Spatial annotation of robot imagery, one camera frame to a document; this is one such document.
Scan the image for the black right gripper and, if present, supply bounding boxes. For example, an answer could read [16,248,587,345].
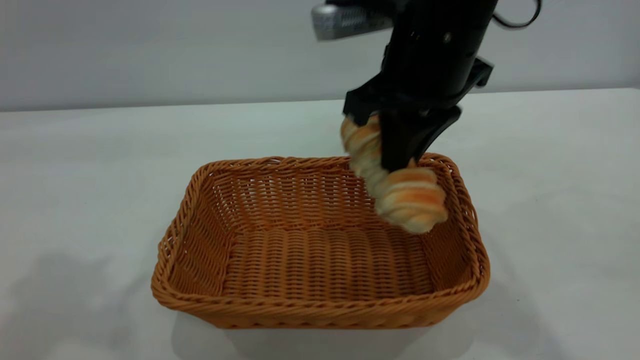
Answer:
[343,0,498,172]

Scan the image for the orange woven wicker basket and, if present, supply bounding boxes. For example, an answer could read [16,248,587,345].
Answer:
[151,152,491,331]

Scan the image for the striped spiral bread roll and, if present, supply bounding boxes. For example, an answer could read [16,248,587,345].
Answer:
[340,114,449,235]

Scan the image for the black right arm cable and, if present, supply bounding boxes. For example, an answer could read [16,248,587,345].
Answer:
[492,0,543,29]

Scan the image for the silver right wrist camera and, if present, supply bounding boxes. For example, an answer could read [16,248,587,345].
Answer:
[311,2,396,42]

